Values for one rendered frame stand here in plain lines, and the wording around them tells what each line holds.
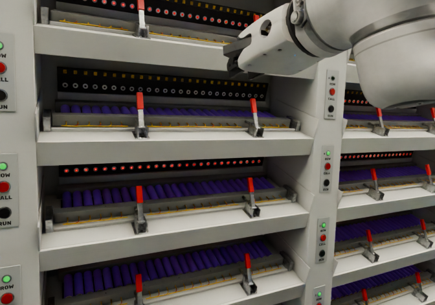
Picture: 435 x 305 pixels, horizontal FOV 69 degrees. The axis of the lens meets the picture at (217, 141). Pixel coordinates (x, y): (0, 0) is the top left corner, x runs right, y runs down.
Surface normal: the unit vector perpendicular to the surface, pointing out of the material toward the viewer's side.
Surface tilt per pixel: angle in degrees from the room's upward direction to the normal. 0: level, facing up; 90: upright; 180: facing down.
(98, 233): 16
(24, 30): 90
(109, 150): 106
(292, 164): 90
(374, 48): 97
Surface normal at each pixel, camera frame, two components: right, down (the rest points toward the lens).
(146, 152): 0.41, 0.37
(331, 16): -0.73, 0.56
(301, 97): -0.90, 0.01
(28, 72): 0.43, 0.10
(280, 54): -0.01, 0.99
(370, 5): -0.82, 0.22
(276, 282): 0.15, -0.93
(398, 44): -0.55, 0.06
